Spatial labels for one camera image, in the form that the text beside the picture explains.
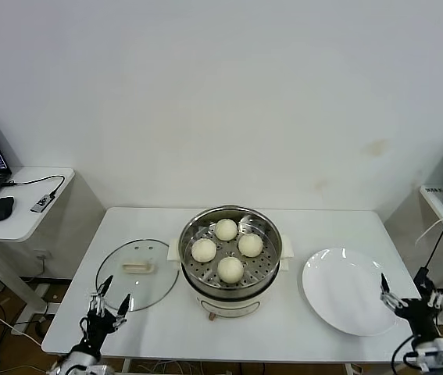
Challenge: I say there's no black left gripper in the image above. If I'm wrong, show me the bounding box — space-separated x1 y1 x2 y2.
78 275 133 352

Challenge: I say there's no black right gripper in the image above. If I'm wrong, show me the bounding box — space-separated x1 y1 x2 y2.
379 272 443 341

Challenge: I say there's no round glass pot lid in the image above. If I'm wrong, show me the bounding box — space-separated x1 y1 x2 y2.
95 238 180 313

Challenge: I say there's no white steamed baozi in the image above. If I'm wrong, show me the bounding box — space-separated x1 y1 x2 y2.
215 218 240 241
191 237 218 263
238 233 265 259
216 255 245 285

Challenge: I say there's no perforated steel steamer basket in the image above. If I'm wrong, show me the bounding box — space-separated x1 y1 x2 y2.
177 205 284 300

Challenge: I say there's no round white plate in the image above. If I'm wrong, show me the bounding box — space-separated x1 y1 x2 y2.
302 248 402 337

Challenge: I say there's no cream electric cooking pot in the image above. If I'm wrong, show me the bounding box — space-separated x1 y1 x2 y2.
166 234 296 322

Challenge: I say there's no small grey usb hub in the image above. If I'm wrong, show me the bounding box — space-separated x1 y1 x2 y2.
30 193 57 214

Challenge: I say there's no white rounded side table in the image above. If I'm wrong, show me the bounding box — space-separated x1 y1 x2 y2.
0 166 77 313

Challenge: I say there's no black computer mouse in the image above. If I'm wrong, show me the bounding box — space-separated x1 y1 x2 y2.
0 196 16 223

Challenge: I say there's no black cable with adapter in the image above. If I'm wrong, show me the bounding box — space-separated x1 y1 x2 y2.
413 218 443 293

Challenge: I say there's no thin white wire bundle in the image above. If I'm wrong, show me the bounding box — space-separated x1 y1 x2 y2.
133 359 206 375

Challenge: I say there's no black usb cable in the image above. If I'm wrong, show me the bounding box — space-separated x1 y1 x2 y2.
4 175 66 196

